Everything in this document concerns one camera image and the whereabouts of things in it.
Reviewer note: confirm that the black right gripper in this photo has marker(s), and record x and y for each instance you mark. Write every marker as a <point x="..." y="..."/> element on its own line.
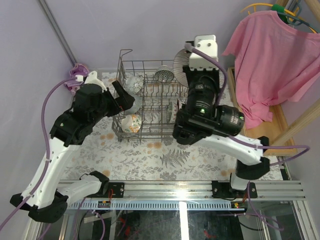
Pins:
<point x="191" y="74"/>

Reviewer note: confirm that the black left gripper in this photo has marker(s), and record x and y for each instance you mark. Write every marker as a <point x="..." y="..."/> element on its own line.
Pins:
<point x="110" y="100"/>

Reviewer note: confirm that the yellow floral bowl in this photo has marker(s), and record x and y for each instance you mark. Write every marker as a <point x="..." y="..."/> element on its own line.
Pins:
<point x="131" y="123"/>

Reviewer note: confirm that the white bowl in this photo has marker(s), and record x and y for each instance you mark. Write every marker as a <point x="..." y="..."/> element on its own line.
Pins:
<point x="177" y="106"/>

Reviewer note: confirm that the purple striped bowl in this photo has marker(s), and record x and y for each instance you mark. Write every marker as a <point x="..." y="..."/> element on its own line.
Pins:
<point x="181" y="60"/>

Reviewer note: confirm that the black patterned bowl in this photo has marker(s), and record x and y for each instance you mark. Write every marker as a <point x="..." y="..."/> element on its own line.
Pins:
<point x="164" y="74"/>

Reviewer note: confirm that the green diamond patterned bowl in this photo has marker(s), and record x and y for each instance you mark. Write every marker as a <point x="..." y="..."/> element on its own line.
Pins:
<point x="169" y="112"/>

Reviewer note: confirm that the grey dotted bowl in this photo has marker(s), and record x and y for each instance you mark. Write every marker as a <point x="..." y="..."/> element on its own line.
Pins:
<point x="138" y="101"/>

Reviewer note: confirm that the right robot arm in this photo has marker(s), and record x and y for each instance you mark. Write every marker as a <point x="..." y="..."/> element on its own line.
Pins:
<point x="202" y="119"/>

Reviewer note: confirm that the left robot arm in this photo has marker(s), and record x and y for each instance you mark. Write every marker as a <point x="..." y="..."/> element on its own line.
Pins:
<point x="42" y="199"/>

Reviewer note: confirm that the purple crumpled cloth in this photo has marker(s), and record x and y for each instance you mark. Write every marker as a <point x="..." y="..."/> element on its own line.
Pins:
<point x="70" y="84"/>

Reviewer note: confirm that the floral table mat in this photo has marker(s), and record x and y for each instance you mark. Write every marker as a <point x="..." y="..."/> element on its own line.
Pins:
<point x="153" y="159"/>

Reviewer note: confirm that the pink t-shirt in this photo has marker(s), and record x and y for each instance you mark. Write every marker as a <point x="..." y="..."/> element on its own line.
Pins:
<point x="273" y="63"/>

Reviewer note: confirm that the yellow clothes hanger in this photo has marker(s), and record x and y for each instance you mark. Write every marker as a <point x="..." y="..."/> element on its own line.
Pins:
<point x="260" y="4"/>

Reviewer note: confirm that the teal clothes hanger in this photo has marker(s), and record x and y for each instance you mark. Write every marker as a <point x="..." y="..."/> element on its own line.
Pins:
<point x="292" y="19"/>

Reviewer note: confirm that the grey wire dish rack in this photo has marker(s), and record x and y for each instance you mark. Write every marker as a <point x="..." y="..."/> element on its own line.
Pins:
<point x="156" y="96"/>

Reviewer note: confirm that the white wrist camera, left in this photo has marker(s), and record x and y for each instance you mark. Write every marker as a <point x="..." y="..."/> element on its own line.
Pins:
<point x="90" y="78"/>

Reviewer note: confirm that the white wrist camera, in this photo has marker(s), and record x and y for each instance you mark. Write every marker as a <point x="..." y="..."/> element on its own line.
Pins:
<point x="90" y="78"/>
<point x="207" y="44"/>

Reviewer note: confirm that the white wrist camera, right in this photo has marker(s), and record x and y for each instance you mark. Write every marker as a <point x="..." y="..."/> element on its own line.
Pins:
<point x="207" y="44"/>

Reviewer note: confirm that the wooden tray frame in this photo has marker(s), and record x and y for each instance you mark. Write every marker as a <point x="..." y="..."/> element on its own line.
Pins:
<point x="267" y="129"/>

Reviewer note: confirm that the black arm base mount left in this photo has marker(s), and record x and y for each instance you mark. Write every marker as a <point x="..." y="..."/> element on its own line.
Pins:
<point x="116" y="190"/>

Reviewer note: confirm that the slotted cable duct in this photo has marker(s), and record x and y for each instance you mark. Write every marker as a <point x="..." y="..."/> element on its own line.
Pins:
<point x="120" y="204"/>

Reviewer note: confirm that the aluminium frame rail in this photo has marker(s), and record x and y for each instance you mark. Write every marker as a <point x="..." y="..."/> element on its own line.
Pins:
<point x="267" y="190"/>

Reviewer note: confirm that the corner aluminium post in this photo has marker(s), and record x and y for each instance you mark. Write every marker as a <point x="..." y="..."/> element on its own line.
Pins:
<point x="57" y="30"/>

